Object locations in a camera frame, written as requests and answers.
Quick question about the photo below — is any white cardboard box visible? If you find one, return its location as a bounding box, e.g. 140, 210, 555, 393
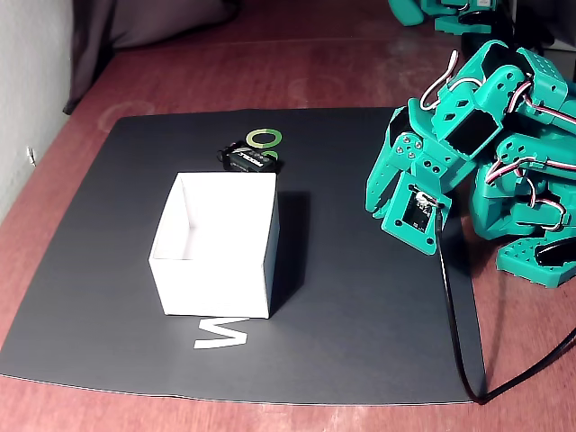
148, 171, 281, 320

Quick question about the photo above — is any dark grey curtain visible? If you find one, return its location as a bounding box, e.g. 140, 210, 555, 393
62, 0, 239, 116

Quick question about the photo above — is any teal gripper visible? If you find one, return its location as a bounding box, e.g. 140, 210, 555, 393
364, 83, 504, 221

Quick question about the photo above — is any black mat with letters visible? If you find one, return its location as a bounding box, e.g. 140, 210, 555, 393
0, 106, 488, 405

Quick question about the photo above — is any small black battery pack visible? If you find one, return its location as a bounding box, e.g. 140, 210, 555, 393
216, 140, 285, 175

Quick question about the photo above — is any teal framed wrist camera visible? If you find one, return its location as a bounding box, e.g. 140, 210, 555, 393
381, 173, 454, 257

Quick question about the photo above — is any black camera cable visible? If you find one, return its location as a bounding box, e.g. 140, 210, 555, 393
434, 197, 576, 405

